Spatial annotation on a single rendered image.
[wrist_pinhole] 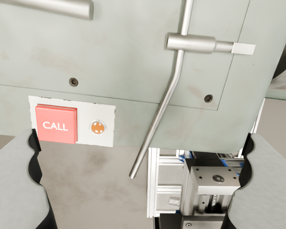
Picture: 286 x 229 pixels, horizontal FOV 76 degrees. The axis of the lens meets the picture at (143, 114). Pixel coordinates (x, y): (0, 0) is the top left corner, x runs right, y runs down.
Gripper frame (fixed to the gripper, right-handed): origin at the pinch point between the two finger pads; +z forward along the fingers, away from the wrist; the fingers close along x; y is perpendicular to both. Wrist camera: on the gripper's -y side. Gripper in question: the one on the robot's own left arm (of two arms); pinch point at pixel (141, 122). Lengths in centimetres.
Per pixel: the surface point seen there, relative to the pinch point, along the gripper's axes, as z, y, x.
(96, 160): 129, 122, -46
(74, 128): 13.7, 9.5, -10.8
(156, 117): 13.7, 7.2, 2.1
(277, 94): 85, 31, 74
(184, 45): 13.9, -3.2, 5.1
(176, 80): 14.1, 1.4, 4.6
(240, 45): 14.4, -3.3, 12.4
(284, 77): 22.4, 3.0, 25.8
